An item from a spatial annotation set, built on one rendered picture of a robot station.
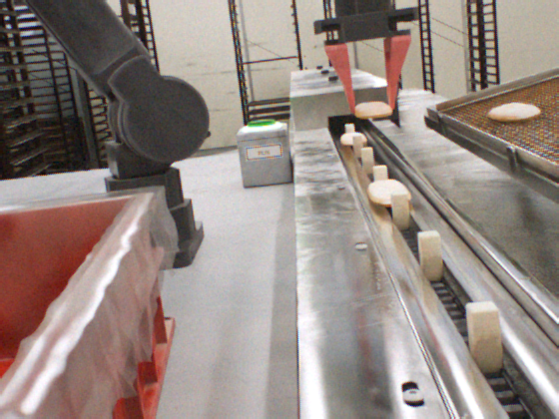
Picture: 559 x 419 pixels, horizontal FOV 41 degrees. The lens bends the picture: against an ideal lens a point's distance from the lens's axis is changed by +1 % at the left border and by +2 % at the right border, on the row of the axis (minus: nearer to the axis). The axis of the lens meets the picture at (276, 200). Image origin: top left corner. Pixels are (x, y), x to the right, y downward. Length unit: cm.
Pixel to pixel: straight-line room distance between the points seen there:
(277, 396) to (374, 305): 7
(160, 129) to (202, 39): 718
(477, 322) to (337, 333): 7
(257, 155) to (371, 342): 68
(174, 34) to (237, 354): 746
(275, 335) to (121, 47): 31
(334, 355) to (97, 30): 42
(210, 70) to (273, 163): 685
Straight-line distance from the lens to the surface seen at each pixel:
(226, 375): 45
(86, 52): 69
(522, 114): 82
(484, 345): 37
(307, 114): 125
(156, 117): 67
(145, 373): 42
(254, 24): 781
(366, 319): 39
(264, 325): 51
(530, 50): 815
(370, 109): 77
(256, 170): 102
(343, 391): 32
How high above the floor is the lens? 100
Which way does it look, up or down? 11 degrees down
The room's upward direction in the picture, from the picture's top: 7 degrees counter-clockwise
